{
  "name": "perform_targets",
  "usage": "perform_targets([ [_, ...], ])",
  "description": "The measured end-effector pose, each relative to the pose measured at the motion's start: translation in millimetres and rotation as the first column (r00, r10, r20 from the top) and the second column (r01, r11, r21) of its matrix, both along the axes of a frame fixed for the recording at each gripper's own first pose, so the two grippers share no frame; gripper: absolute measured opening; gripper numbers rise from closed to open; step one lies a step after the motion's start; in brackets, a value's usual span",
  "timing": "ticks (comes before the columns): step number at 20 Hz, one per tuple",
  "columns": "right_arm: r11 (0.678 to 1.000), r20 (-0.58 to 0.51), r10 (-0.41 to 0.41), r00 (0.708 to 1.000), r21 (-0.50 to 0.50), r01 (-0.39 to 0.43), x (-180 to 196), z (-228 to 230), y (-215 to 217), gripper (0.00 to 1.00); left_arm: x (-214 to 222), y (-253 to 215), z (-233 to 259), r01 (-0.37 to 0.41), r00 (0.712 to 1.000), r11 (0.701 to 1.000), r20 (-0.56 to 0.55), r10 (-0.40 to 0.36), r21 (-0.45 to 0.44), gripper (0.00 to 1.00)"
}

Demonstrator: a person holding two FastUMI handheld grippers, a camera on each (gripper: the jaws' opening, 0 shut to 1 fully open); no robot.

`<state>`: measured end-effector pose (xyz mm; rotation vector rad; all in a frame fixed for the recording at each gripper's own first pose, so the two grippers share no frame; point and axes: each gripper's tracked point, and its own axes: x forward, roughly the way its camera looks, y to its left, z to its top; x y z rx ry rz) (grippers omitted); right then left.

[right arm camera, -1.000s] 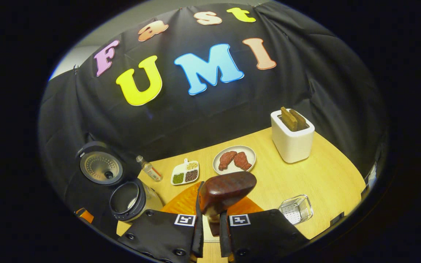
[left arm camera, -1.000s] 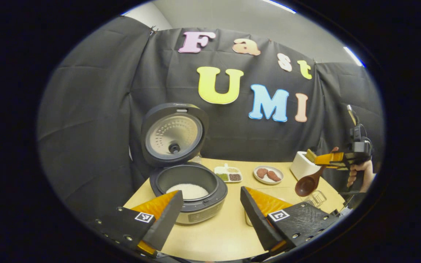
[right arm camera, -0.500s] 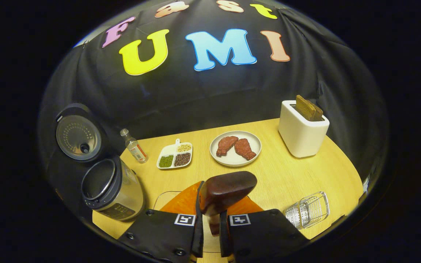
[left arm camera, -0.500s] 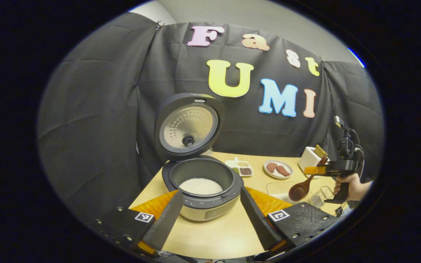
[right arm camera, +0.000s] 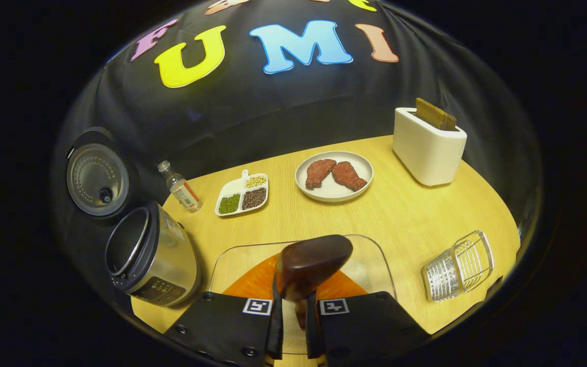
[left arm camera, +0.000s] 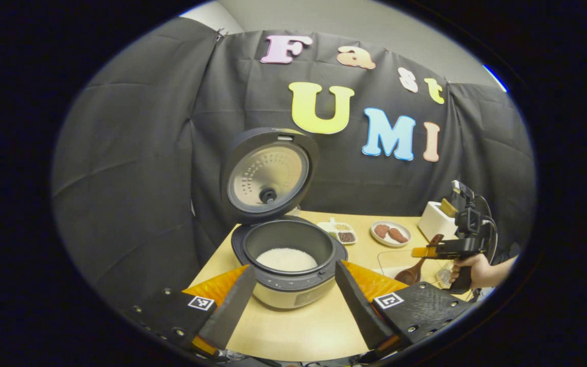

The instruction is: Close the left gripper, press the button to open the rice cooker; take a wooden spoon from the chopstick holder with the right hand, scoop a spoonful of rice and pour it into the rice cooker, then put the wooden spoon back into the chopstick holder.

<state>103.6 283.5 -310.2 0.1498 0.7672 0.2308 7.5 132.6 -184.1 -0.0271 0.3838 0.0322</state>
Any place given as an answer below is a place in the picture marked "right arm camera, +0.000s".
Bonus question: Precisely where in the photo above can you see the white toaster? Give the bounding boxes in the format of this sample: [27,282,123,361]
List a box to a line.
[392,107,468,187]

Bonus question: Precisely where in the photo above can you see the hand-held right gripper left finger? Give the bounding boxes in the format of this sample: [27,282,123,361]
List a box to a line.
[164,253,284,367]

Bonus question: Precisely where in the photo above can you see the white round plate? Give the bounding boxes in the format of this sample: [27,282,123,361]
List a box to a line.
[295,151,374,203]

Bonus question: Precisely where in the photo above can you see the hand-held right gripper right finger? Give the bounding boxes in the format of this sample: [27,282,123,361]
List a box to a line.
[306,270,432,367]

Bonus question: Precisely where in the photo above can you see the white divided bean dish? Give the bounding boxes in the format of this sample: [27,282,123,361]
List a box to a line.
[215,169,269,217]

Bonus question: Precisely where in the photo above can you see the red brown meat piece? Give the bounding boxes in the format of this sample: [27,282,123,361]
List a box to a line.
[305,159,337,190]
[331,161,368,192]

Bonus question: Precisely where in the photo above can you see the grey silver rice cooker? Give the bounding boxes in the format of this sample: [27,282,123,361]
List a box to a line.
[64,126,203,308]

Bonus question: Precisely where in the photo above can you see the small clear glass bottle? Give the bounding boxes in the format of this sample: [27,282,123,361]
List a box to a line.
[157,160,203,213]

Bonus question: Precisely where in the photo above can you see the clear glass tray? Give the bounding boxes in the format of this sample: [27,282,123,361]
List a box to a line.
[208,234,397,355]

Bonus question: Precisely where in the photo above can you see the dark wooden spoon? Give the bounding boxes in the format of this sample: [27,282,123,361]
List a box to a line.
[275,234,354,331]

